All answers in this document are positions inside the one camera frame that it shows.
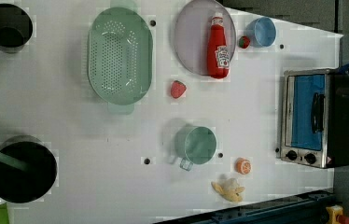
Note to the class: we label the red plush ketchup bottle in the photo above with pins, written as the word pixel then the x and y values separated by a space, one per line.
pixel 218 58

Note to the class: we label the grey round plate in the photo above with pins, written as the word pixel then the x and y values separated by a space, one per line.
pixel 192 30

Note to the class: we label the pink strawberry toy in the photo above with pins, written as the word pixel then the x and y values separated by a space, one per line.
pixel 177 89

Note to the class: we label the green measuring cup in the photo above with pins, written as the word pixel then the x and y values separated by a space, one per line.
pixel 194 145

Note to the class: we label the orange slice toy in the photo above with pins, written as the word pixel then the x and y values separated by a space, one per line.
pixel 243 166

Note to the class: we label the green perforated colander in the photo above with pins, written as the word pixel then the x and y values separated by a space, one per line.
pixel 120 56

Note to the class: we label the peeled banana toy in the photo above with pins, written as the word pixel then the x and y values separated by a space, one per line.
pixel 230 190

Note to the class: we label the small red strawberry toy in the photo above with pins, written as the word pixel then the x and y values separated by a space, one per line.
pixel 244 42

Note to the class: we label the blue cup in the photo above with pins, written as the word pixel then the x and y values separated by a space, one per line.
pixel 261 32

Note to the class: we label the silver toaster oven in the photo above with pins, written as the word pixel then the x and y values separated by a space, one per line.
pixel 315 118

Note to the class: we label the large black pot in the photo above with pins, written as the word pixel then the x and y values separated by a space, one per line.
pixel 17 186

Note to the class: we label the small black pot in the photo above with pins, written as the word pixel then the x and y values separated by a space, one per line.
pixel 16 26

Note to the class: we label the yellow red toy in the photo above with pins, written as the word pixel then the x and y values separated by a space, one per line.
pixel 336 215

